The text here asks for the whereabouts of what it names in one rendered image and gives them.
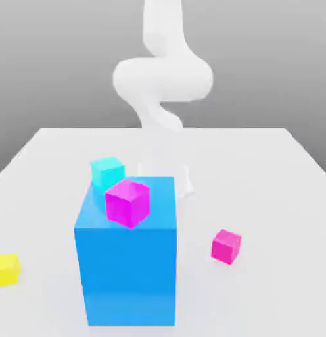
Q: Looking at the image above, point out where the small magenta cube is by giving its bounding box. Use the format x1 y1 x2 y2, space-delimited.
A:
105 178 151 230

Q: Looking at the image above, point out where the small cyan cube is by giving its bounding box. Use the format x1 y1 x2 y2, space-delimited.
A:
89 156 126 195

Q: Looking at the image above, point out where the small pink cube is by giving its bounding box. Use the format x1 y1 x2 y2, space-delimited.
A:
210 228 243 266

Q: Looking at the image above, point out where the small yellow cube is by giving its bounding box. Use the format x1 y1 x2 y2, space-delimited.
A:
0 253 21 287

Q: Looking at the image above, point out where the large blue box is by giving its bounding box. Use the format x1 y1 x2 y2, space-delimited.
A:
73 176 177 328

